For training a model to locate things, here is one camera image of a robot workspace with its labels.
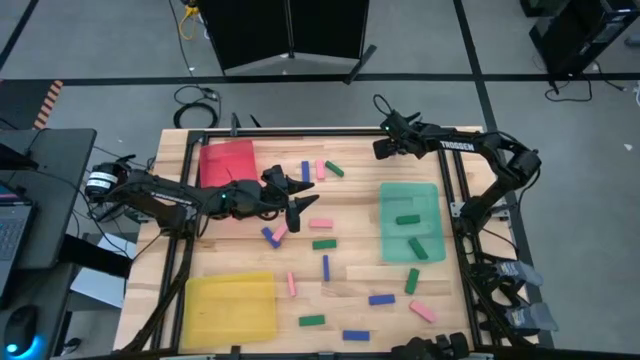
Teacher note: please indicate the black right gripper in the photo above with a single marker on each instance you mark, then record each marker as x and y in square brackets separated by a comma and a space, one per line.
[395, 142]

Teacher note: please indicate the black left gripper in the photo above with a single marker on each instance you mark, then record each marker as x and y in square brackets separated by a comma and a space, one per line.
[255, 200]

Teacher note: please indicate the pink rectangular block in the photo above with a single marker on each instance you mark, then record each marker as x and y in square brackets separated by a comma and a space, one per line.
[291, 284]
[320, 169]
[320, 223]
[280, 232]
[422, 311]

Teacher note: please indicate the green rectangular block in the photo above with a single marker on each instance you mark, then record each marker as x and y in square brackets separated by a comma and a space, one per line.
[334, 168]
[417, 248]
[412, 281]
[312, 320]
[324, 244]
[408, 219]

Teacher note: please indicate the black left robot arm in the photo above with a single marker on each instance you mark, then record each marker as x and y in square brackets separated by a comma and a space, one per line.
[150, 192]

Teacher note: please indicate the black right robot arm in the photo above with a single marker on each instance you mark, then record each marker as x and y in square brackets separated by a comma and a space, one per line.
[500, 150]

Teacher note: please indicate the teal plastic bin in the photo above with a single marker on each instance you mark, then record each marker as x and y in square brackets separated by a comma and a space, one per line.
[400, 200]

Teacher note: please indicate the red plastic bin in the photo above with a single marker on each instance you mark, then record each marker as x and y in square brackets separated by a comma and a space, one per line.
[225, 160]

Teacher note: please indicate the yellow plastic bin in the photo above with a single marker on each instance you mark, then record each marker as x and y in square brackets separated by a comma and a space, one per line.
[225, 310]

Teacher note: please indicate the black folding partition screen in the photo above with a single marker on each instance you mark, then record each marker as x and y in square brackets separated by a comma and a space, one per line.
[250, 30]

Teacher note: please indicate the grey power supply brick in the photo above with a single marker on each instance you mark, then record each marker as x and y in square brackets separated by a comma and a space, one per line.
[532, 317]
[520, 272]

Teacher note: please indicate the black equipment cart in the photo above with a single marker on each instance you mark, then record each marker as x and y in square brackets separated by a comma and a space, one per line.
[575, 35]

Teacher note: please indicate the white paper sheet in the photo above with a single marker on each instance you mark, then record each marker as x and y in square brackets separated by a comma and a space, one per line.
[100, 290]

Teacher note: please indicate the dark grey desk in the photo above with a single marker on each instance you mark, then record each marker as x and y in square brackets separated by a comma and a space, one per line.
[60, 200]

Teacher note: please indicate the black mat with hazard stripes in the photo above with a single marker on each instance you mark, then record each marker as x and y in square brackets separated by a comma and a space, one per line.
[47, 107]

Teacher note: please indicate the grey laptop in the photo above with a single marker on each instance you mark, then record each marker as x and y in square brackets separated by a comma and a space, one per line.
[12, 235]

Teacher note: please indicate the black computer mouse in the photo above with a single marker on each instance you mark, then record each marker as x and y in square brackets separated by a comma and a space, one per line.
[20, 330]

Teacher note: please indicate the black aluminium table frame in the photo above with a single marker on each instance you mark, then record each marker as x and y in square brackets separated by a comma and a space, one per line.
[325, 133]

